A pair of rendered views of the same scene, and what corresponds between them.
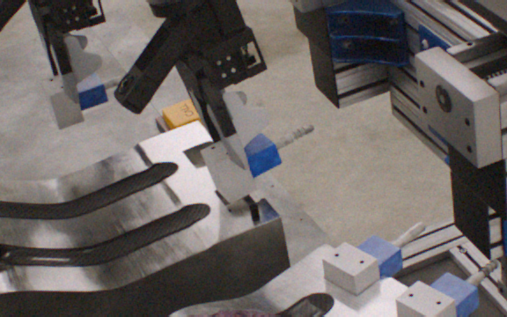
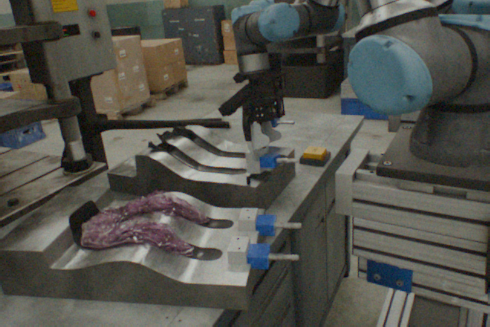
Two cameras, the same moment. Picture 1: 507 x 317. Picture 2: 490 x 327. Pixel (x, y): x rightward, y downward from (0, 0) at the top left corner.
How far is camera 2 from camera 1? 0.81 m
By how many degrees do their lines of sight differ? 43
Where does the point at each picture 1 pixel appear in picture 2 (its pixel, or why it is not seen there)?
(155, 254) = (211, 176)
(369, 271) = (248, 223)
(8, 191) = (210, 137)
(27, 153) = not seen: hidden behind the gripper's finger
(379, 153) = not seen: outside the picture
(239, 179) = (253, 165)
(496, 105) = (350, 181)
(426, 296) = (240, 243)
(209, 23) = (260, 90)
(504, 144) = (354, 208)
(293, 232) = (285, 207)
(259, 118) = (264, 140)
